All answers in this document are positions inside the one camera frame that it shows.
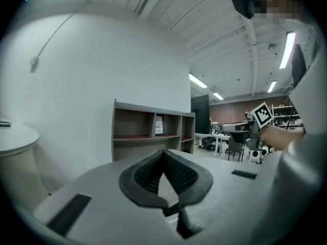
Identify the metal shelf rack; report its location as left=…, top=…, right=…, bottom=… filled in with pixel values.
left=272, top=105, right=303, bottom=128

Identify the person's face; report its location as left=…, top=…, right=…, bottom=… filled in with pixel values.
left=254, top=0, right=305, bottom=24

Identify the black side chair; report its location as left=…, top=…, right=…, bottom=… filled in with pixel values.
left=226, top=133, right=246, bottom=162

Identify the black curtain panel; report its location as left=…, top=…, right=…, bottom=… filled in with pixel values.
left=191, top=93, right=211, bottom=134

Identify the person's grey shirt torso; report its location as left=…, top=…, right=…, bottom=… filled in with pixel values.
left=278, top=21, right=327, bottom=245

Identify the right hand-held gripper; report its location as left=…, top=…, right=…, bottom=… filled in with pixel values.
left=220, top=102, right=274, bottom=148

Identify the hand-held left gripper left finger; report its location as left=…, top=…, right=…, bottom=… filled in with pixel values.
left=33, top=149, right=179, bottom=245

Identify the long white workbench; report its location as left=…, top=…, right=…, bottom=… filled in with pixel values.
left=195, top=132, right=232, bottom=158

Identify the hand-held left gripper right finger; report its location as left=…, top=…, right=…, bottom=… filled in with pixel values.
left=163, top=149, right=279, bottom=245

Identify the white round table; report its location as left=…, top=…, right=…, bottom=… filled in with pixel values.
left=0, top=118, right=51, bottom=211

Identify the grey wooden shelf hutch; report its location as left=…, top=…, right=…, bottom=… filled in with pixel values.
left=111, top=99, right=196, bottom=163

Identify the person's right forearm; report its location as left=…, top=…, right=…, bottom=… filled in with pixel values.
left=259, top=125, right=307, bottom=152

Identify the white wall cable conduit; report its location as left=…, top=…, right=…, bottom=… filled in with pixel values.
left=30, top=10, right=80, bottom=73

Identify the framed picture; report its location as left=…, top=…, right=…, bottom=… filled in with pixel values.
left=154, top=114, right=165, bottom=137

